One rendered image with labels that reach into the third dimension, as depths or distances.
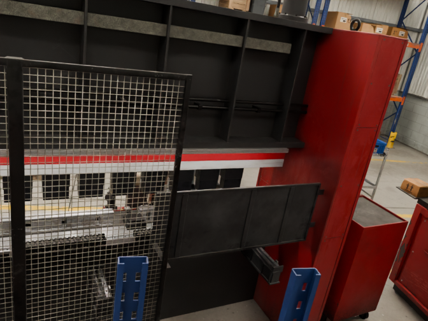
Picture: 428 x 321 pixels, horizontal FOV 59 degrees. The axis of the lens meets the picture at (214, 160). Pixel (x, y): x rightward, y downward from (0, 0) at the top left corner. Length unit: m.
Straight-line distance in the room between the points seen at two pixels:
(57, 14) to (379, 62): 1.76
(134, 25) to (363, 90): 1.36
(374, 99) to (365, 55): 0.28
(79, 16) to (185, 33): 0.55
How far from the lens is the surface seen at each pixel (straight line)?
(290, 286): 0.87
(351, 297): 3.40
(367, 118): 2.54
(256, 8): 8.63
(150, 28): 2.11
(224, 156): 2.66
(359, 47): 2.51
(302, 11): 2.58
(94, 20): 2.04
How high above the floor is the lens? 2.21
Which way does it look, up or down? 20 degrees down
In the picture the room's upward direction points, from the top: 9 degrees clockwise
